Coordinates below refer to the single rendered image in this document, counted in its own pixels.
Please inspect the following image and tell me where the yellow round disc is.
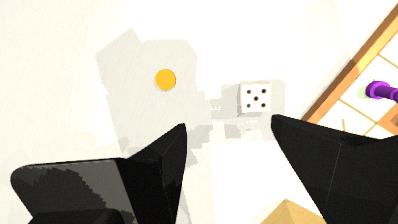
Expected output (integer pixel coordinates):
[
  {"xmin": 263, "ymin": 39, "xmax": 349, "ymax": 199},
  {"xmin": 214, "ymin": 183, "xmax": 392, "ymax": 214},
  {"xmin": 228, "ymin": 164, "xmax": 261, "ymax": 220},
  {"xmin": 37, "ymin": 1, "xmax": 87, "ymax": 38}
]
[{"xmin": 155, "ymin": 69, "xmax": 176, "ymax": 90}]

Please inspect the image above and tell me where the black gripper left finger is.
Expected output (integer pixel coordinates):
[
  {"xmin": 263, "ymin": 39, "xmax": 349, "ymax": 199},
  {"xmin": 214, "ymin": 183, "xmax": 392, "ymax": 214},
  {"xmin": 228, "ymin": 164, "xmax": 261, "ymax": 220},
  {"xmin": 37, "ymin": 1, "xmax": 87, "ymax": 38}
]
[{"xmin": 10, "ymin": 123, "xmax": 187, "ymax": 224}]

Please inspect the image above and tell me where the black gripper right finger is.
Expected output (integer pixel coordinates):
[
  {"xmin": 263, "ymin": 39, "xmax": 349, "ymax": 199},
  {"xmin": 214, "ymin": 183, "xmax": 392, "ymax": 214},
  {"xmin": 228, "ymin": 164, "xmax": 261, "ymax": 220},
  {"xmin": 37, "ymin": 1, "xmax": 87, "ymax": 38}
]
[{"xmin": 271, "ymin": 114, "xmax": 398, "ymax": 224}]

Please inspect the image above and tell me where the purple game pawn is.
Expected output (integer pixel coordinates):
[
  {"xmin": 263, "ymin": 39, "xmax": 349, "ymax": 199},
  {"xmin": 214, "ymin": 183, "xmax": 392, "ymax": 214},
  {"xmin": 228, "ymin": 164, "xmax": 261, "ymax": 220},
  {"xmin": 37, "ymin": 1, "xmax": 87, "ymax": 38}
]
[{"xmin": 365, "ymin": 80, "xmax": 398, "ymax": 103}]

